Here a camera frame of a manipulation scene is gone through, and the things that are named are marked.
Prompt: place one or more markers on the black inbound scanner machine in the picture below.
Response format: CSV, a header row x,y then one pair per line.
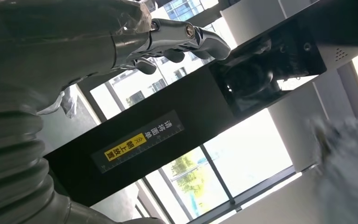
x,y
197,102

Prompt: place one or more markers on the black yellow ruler label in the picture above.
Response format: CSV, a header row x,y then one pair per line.
x,y
135,142

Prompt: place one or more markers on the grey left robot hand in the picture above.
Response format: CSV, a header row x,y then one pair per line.
x,y
58,40

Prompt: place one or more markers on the grey parcel brown-red print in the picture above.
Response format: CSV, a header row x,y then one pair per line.
x,y
349,173

